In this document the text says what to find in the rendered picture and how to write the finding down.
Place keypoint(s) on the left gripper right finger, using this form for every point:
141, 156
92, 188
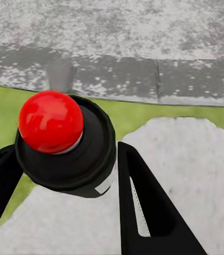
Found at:
170, 234

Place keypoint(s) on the insectifuge atomizer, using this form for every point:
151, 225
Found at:
66, 143

